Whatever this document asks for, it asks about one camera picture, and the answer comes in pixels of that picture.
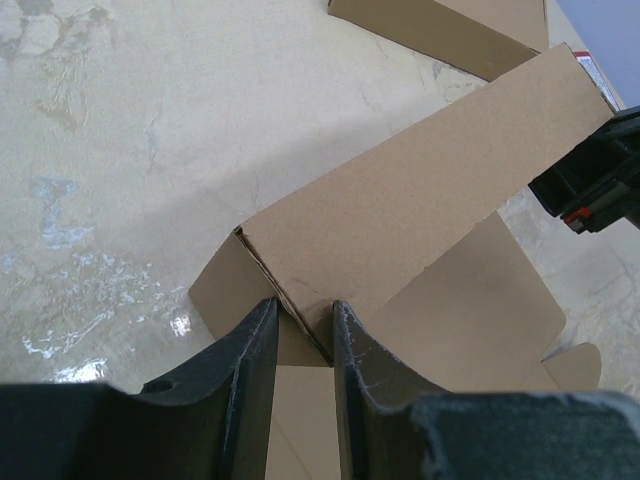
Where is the red rectangular box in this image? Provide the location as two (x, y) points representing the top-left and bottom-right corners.
(574, 51), (620, 111)

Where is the closed brown cardboard box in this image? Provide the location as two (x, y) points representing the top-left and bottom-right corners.
(328, 0), (549, 82)

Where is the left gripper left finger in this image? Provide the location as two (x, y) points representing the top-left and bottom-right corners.
(1, 298), (279, 479)

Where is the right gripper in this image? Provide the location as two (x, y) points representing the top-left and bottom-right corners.
(529, 107), (639, 234)

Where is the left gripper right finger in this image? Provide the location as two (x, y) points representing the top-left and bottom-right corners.
(332, 300), (639, 479)

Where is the brown cardboard box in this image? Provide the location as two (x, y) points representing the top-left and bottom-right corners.
(189, 45), (613, 479)
(328, 0), (549, 82)

